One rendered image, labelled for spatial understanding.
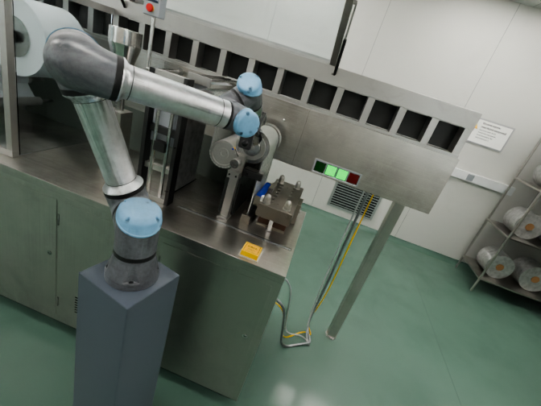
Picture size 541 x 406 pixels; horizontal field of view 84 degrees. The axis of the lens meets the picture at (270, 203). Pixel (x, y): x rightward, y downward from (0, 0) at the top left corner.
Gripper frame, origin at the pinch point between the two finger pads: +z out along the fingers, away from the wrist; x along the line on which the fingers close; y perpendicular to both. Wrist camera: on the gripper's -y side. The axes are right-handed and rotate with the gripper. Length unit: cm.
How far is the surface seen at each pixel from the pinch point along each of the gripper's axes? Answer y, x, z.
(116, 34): 23, 72, -9
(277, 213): -19.5, -19.1, 16.9
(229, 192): -18.7, 3.8, 15.3
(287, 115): 31.9, -5.2, 21.4
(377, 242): 0, -78, 69
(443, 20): 268, -97, 128
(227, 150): -2.9, 11.0, 8.3
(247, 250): -40.2, -14.3, 6.0
